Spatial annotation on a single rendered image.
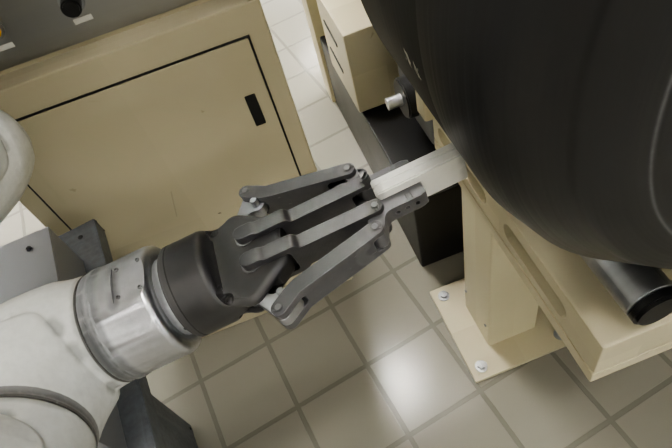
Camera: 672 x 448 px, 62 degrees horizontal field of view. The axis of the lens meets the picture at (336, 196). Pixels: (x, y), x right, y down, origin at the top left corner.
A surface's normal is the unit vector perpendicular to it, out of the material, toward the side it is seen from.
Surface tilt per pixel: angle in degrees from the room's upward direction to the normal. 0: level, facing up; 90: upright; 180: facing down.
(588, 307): 0
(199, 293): 46
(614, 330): 0
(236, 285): 7
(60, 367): 53
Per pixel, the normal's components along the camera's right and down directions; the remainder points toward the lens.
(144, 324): 0.02, 0.14
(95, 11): 0.31, 0.70
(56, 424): 0.67, -0.73
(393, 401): -0.19, -0.62
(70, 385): 0.75, -0.58
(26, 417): 0.44, -0.86
